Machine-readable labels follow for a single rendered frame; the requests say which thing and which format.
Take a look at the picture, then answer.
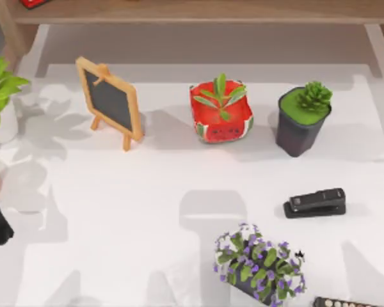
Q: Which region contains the red watermelon plant pot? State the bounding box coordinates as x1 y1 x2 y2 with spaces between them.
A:
189 73 255 145

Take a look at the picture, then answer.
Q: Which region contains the wooden framed blackboard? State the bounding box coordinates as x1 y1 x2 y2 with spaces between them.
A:
75 56 145 152

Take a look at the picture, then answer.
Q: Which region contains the black pot with green succulent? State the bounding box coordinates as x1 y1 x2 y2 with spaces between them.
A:
275 81 333 158

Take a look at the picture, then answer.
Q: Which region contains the purple flower plant pot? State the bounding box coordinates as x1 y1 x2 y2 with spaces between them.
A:
213 223 308 306

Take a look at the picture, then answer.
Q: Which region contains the black stapler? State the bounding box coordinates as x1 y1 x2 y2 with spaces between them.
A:
282 187 347 219

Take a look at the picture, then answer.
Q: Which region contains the wooden shelf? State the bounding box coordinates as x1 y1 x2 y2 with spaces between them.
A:
0 0 384 79

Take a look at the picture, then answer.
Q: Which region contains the white pot with green leaves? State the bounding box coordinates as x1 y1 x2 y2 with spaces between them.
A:
0 56 30 144

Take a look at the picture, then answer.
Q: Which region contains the black device with round buttons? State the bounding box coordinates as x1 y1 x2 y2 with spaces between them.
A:
313 296 379 307

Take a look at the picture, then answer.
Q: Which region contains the red object on shelf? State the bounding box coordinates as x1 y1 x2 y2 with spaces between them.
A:
20 0 51 10

